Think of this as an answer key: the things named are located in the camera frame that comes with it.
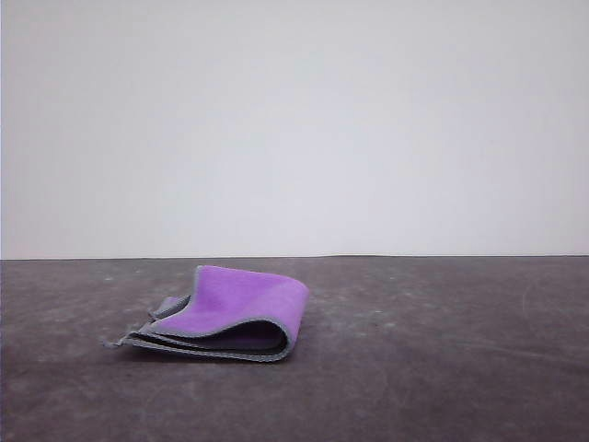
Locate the grey table cloth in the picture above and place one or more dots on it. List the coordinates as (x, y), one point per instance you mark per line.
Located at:
(294, 400)

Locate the purple towel with grey hem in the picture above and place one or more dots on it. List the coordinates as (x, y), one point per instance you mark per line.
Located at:
(248, 304)

